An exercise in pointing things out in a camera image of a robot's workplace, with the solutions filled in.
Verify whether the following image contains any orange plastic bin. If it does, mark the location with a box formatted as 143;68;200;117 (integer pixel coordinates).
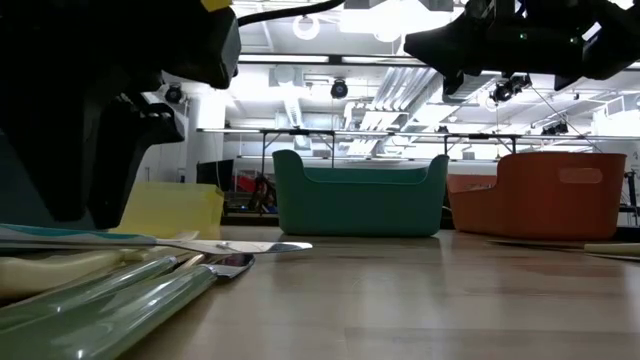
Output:
446;151;628;241

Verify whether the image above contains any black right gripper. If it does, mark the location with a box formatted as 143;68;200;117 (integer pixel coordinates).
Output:
403;0;601;95

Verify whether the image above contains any white round ceiling lamp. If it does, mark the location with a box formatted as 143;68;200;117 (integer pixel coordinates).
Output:
292;14;321;41

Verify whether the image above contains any yellow plastic bin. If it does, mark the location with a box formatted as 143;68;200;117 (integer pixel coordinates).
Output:
110;181;226;241

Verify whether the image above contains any white cabinet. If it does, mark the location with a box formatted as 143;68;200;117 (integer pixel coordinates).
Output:
135;142;190;184

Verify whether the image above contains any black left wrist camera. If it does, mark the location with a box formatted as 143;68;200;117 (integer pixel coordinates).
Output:
160;3;242;92

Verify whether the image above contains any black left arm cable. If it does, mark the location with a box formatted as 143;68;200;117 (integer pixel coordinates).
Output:
235;0;347;27

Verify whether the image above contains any black tripod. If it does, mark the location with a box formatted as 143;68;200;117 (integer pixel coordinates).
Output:
619;168;640;227

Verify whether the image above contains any green plastic bin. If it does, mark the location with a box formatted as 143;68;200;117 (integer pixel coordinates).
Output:
272;148;450;238

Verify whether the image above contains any red black equipment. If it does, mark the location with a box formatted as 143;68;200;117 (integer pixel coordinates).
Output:
233;173;277;214

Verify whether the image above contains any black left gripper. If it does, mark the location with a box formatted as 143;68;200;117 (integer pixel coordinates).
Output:
0;0;201;232

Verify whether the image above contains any black monitor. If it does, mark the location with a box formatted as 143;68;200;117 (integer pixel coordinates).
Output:
196;158;235;193

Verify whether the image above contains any blue plastic bin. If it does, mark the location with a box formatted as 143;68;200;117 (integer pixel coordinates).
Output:
0;128;97;232

